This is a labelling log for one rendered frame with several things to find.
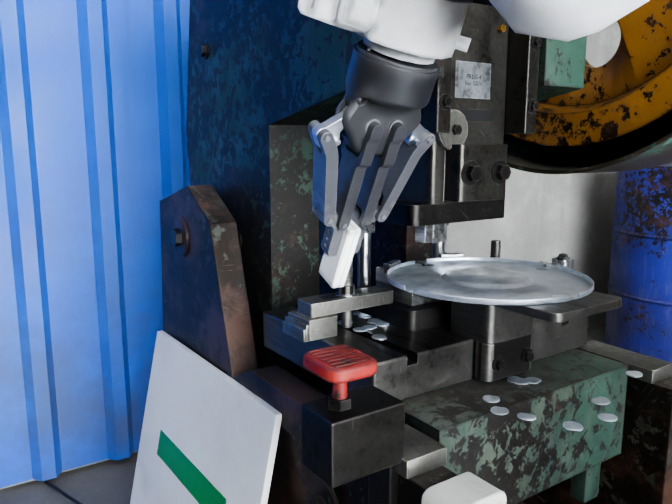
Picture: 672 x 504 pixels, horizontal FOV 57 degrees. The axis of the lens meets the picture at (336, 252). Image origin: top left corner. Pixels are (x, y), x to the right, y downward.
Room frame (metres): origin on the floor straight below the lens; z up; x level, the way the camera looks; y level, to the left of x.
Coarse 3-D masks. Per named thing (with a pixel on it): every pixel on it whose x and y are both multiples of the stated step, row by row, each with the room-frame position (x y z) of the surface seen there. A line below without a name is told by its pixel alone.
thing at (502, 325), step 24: (456, 312) 0.86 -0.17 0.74; (480, 312) 0.82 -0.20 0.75; (504, 312) 0.82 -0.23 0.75; (528, 312) 0.73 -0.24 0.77; (552, 312) 0.71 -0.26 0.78; (576, 312) 0.72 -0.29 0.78; (600, 312) 0.75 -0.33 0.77; (480, 336) 0.82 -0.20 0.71; (504, 336) 0.83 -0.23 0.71; (528, 336) 0.86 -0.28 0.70; (480, 360) 0.82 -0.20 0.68; (504, 360) 0.82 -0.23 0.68; (528, 360) 0.84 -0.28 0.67
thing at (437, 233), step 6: (420, 228) 0.97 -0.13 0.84; (426, 228) 0.96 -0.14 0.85; (432, 228) 0.96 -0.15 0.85; (438, 228) 0.96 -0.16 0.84; (444, 228) 0.97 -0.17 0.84; (420, 234) 0.97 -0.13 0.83; (426, 234) 0.96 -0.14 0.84; (432, 234) 0.96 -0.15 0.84; (438, 234) 0.96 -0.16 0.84; (444, 234) 0.97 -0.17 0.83; (420, 240) 0.97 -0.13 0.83; (426, 240) 0.96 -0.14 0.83; (432, 240) 0.96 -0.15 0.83; (438, 240) 0.96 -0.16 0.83; (444, 240) 0.97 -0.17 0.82
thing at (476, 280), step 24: (408, 264) 0.98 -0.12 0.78; (432, 264) 0.99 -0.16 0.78; (456, 264) 0.99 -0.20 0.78; (480, 264) 0.99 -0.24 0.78; (504, 264) 0.99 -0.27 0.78; (528, 264) 0.99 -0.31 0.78; (408, 288) 0.82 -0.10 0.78; (432, 288) 0.82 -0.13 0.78; (456, 288) 0.82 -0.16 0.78; (480, 288) 0.82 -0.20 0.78; (504, 288) 0.82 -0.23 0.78; (528, 288) 0.82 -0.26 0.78; (552, 288) 0.82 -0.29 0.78; (576, 288) 0.82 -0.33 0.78
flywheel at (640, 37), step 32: (640, 32) 1.10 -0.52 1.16; (608, 64) 1.14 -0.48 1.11; (640, 64) 1.09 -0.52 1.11; (576, 96) 1.19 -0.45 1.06; (608, 96) 1.14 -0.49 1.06; (640, 96) 1.05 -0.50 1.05; (544, 128) 1.21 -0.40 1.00; (576, 128) 1.15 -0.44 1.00; (608, 128) 1.10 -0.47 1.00; (640, 128) 1.05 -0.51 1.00
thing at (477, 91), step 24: (480, 24) 0.92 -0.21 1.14; (504, 24) 0.95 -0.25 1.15; (480, 48) 0.92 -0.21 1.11; (504, 48) 0.95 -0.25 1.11; (456, 72) 0.89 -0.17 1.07; (480, 72) 0.92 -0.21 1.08; (504, 72) 0.95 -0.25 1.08; (456, 96) 0.90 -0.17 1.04; (480, 96) 0.92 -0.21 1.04; (504, 96) 0.95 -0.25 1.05; (456, 120) 0.88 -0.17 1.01; (480, 120) 0.93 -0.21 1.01; (432, 144) 0.88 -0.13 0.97; (456, 144) 0.87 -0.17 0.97; (480, 144) 0.88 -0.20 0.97; (504, 144) 0.91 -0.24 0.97; (432, 168) 0.88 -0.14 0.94; (456, 168) 0.87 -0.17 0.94; (480, 168) 0.87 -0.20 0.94; (504, 168) 0.89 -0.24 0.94; (408, 192) 0.91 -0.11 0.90; (432, 192) 0.88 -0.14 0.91; (456, 192) 0.87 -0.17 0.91; (480, 192) 0.89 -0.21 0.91; (504, 192) 0.91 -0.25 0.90
